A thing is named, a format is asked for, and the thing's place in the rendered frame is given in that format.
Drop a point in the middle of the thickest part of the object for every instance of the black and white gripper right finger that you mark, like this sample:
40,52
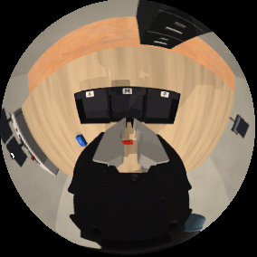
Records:
153,150

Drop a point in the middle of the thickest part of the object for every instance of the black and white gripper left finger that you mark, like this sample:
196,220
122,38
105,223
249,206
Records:
105,150

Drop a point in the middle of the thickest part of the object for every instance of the black rack of bins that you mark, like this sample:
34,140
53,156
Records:
129,102

